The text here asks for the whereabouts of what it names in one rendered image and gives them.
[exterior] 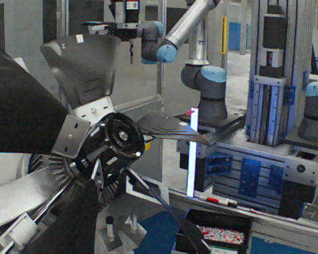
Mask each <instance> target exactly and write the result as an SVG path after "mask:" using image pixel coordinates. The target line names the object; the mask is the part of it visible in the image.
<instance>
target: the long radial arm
mask: <svg viewBox="0 0 318 254"><path fill-rule="evenodd" d="M54 179H55V178H54V177H53V176H52V172H51V171H50V168H49V167H45V168H43V169H40V170H38V171H36V172H33V173H31V174H28V175H26V176H24V177H21V178H19V179H16V180H14V181H11V182H10V183H7V184H5V185H2V186H0V231H3V230H4V229H5V228H6V227H7V226H9V225H10V224H11V223H13V222H14V221H15V220H16V219H17V218H19V216H21V215H22V214H23V213H24V212H26V213H27V214H28V215H29V216H32V215H33V214H34V213H35V212H36V211H37V210H38V208H41V207H42V206H43V205H44V204H45V203H46V202H47V201H48V200H49V198H51V197H52V196H53V195H54V193H55V192H59V190H61V188H60V187H59V186H58V183H57V181H55V180H54Z"/></svg>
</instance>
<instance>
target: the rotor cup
mask: <svg viewBox="0 0 318 254"><path fill-rule="evenodd" d="M97 128H99V130H98V131H97V132H96V133H94V135H93V136H91V133H92V132H93V131H94V130H96V129H97ZM121 131H124V132H125V133H126V134H127V136H128V139H127V140H123V139H122V138H121V137H120V132H121ZM144 151H145V140H144V136H143V134H142V132H141V129H140V128H139V127H138V125H137V124H136V123H135V122H134V120H133V119H132V118H130V117H129V116H127V115H125V114H123V113H121V112H110V113H108V114H106V115H105V116H104V117H103V118H101V119H99V121H98V122H97V123H96V124H94V125H93V126H92V127H91V128H90V129H89V132H88V133H87V136H86V137H85V141H84V142H83V144H82V146H81V149H80V151H79V153H78V156H77V157H76V158H75V159H71V158H69V157H67V160H68V163H69V166H70V167H71V169H72V171H73V172H74V174H75V175H76V177H77V178H78V179H79V180H81V181H82V182H83V183H85V184H87V183H88V182H89V177H90V175H91V172H92V168H93V165H94V163H95V158H96V156H98V159H100V161H101V168H102V174H103V182H104V184H103V188H104V187H108V186H109V185H111V184H112V183H114V182H115V181H116V180H117V179H118V178H119V175H120V173H121V171H122V170H124V169H126V168H127V167H128V166H129V165H131V164H132V163H134V162H135V161H137V160H138V159H140V158H141V157H142V155H143V153H144ZM114 157H116V158H117V160H116V161H114V162H112V163H111V164H110V165H109V164H107V162H108V161H110V160H111V159H113V158H114Z"/></svg>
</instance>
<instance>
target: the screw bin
mask: <svg viewBox="0 0 318 254"><path fill-rule="evenodd" d="M184 218H185V219H186V220H188V221H189V222H192V223H193V224H197V225H204V226H207V227H208V226H210V227H214V228H216V227H218V228H221V229H229V230H236V231H239V232H245V235H247V236H245V237H244V238H245V240H244V243H243V244H242V245H241V244H238V243H231V242H226V241H218V240H212V239H206V242H207V244H208V246H209V249H210V252H211V254H246V252H247V249H248V248H249V242H250V233H251V231H252V223H253V219H254V218H253V217H247V216H239V215H235V214H234V215H232V214H226V213H220V212H211V211H208V210H198V209H194V208H188V210H187V212H186V213H185V216H184ZM174 236H175V237H176V246H175V251H179V252H184V253H189V254H198V253H197V252H196V250H195V249H194V247H193V245H192V244H191V242H190V241H189V239H188V238H187V236H186V235H185V233H184V232H183V231H182V229H181V227H178V229H177V231H176V233H175V234H174Z"/></svg>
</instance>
